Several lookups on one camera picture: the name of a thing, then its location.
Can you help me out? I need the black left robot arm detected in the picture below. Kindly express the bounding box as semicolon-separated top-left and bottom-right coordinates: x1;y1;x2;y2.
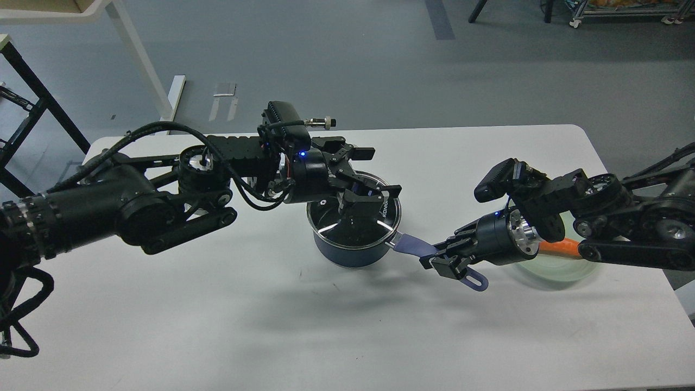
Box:
2;118;402;358

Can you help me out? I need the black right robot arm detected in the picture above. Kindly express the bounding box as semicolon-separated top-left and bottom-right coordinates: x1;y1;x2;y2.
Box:
419;143;694;291

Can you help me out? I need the black metal rack frame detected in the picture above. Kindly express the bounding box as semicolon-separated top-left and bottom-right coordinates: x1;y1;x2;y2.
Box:
1;35;90;198

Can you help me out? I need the clear glass plate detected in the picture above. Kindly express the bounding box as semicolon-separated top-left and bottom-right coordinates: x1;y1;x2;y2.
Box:
513;206;601;283

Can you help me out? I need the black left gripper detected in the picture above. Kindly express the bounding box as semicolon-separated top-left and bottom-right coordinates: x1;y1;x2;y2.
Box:
285;136;402;219

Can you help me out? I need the white table frame leg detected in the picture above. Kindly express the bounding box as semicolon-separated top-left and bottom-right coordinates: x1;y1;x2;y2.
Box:
0;0;186;123

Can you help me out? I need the metal wheeled cart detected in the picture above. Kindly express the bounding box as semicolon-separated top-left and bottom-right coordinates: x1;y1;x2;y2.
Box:
566;1;693;29

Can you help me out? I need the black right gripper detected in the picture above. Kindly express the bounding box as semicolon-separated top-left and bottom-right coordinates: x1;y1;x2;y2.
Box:
419;210;540;281

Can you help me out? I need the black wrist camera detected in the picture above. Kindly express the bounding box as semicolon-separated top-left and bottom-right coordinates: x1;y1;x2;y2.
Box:
473;158;549;203
257;100;337;155

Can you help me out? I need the orange toy carrot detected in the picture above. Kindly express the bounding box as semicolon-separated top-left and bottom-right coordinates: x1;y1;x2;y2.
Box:
539;238;583;260

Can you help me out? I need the glass pot lid purple knob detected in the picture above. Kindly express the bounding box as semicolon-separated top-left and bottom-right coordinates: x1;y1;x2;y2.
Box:
306;171;402;250

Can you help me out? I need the dark blue saucepan purple handle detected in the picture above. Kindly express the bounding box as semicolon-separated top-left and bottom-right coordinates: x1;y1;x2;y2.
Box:
307;171;489;292

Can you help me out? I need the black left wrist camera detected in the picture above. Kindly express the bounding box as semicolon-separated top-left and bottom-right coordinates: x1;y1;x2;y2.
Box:
257;100;337;155

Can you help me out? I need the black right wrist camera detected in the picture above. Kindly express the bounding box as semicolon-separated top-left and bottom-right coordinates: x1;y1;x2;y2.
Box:
473;158;549;203

